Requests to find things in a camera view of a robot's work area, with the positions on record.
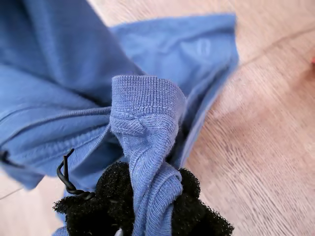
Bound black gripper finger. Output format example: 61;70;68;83
52;161;136;236
169;167;234;236

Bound blue printed T-shirt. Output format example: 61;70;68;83
0;0;239;236

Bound black wire tie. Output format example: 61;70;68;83
56;148;95;200

